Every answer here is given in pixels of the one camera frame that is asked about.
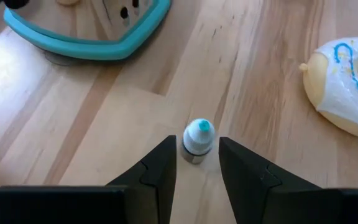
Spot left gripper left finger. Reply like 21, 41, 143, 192
106, 134, 178, 224

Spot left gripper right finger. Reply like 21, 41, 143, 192
218, 136, 323, 224

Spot small white-capped dropper bottle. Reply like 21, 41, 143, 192
180, 118, 216, 165

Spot white frosted donut blue drizzle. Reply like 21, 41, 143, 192
299, 36, 358, 139

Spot metal box grater teal trim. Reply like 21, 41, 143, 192
3, 0, 172, 62

